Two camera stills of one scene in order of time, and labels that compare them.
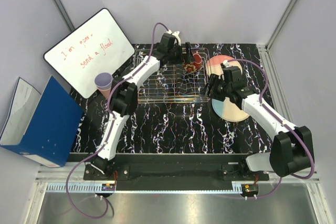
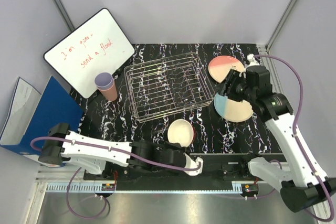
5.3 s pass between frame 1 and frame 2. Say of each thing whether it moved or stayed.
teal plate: stayed
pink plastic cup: stayed
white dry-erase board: stayed
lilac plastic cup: stayed
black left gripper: moved
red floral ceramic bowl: moved
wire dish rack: moved
